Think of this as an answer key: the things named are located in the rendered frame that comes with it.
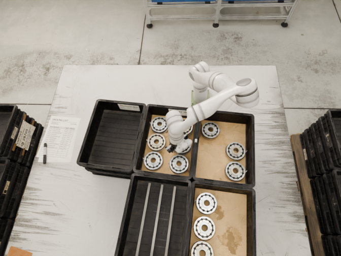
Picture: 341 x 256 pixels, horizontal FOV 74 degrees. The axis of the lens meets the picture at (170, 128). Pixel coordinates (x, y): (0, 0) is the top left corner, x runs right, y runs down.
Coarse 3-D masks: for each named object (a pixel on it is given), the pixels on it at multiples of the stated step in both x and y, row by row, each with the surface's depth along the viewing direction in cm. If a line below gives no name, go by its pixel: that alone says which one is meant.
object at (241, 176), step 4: (228, 164) 118; (232, 164) 119; (236, 164) 118; (240, 164) 118; (228, 168) 118; (240, 168) 117; (244, 168) 117; (228, 172) 117; (240, 172) 116; (244, 172) 116; (228, 176) 116; (232, 176) 116; (236, 176) 115; (240, 176) 116; (236, 180) 115
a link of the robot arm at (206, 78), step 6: (192, 72) 123; (198, 72) 118; (210, 72) 111; (216, 72) 108; (192, 78) 126; (198, 78) 119; (204, 78) 113; (210, 78) 108; (204, 84) 116; (210, 84) 109
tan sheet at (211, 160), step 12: (204, 120) 133; (228, 132) 129; (240, 132) 129; (204, 144) 127; (216, 144) 127; (204, 156) 124; (216, 156) 124; (204, 168) 121; (216, 168) 121; (228, 180) 118
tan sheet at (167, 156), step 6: (150, 126) 133; (150, 132) 132; (192, 132) 131; (168, 138) 130; (192, 138) 129; (168, 144) 128; (150, 150) 127; (162, 150) 127; (144, 156) 126; (162, 156) 125; (168, 156) 125; (186, 156) 125; (144, 168) 123; (162, 168) 122; (168, 168) 122; (174, 174) 121; (186, 174) 120
